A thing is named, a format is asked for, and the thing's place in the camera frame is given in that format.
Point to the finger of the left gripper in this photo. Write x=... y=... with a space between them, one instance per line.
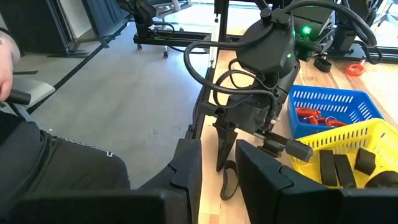
x=295 y=151
x=225 y=143

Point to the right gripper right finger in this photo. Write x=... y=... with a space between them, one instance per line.
x=273 y=196

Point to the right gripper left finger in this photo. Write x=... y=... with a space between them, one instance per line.
x=183 y=186

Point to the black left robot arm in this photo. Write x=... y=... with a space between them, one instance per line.
x=267 y=49

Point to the yellow plastic basket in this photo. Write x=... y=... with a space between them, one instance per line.
x=342 y=137

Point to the blue plastic basket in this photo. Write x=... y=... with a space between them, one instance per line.
x=357 y=113

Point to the person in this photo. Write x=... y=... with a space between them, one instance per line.
x=46 y=161

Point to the grey chair armrest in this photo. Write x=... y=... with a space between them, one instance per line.
x=37 y=88

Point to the person's hand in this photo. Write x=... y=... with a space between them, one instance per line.
x=6 y=71

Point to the black cabinet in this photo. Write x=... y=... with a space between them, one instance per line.
x=34 y=25

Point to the black frame rail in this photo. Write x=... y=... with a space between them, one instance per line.
x=174 y=39

